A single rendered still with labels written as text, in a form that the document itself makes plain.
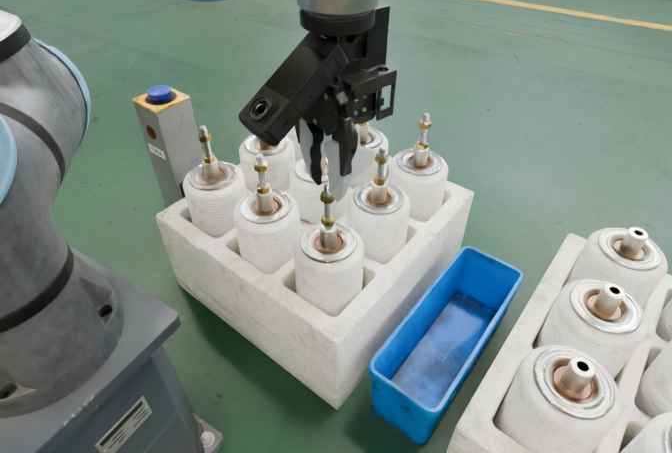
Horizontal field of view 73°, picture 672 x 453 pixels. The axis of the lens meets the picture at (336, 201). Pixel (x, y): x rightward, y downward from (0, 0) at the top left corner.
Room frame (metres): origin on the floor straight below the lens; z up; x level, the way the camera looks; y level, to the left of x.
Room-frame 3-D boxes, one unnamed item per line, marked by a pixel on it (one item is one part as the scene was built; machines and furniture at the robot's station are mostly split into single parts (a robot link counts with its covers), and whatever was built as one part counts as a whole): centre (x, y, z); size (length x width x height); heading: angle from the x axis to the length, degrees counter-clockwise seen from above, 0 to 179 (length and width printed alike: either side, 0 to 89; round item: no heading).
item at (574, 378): (0.24, -0.24, 0.26); 0.02 x 0.02 x 0.03
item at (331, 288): (0.43, 0.01, 0.16); 0.10 x 0.10 x 0.18
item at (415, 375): (0.41, -0.17, 0.06); 0.30 x 0.11 x 0.12; 142
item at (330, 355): (0.60, 0.03, 0.09); 0.39 x 0.39 x 0.18; 51
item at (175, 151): (0.72, 0.30, 0.16); 0.07 x 0.07 x 0.31; 51
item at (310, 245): (0.43, 0.01, 0.25); 0.08 x 0.08 x 0.01
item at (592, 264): (0.42, -0.38, 0.16); 0.10 x 0.10 x 0.18
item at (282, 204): (0.51, 0.10, 0.25); 0.08 x 0.08 x 0.01
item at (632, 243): (0.42, -0.38, 0.26); 0.02 x 0.02 x 0.03
